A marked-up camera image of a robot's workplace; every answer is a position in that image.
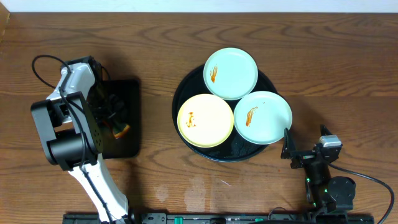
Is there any orange green sponge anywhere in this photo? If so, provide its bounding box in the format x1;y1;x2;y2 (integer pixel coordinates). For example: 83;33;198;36
111;120;130;139

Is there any yellow plate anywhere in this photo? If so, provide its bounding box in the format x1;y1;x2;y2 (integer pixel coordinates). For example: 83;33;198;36
177;94;234;148

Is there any pale green plate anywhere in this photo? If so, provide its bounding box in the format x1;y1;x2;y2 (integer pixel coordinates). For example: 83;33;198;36
203;47;259;100
234;91;293;145

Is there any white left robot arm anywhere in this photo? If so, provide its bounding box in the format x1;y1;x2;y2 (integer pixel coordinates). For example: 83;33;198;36
30;56;132;223

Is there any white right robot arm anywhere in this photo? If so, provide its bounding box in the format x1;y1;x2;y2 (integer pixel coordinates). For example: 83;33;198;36
280;125;356;223

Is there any rectangular black tray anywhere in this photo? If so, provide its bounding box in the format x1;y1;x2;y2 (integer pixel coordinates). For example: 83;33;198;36
97;79;141;159

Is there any round black tray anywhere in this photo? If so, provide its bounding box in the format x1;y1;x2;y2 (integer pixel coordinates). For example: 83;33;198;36
172;65;267;162

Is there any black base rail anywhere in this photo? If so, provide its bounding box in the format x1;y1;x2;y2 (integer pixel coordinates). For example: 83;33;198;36
62;212;376;224

